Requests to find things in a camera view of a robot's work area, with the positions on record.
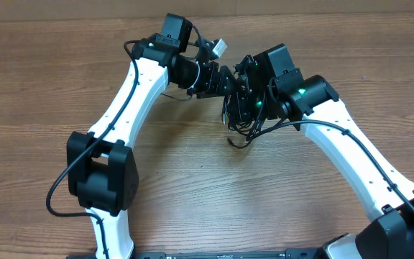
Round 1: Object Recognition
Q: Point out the thick black tagged cable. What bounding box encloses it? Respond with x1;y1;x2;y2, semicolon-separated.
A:
221;96;265;150

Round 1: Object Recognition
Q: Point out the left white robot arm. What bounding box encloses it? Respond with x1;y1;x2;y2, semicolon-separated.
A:
65;14;232;258

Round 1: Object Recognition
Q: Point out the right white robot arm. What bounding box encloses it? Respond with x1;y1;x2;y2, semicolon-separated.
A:
224;45;414;258

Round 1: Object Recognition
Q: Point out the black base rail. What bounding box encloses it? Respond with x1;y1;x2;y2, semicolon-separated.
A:
66;247;326;259

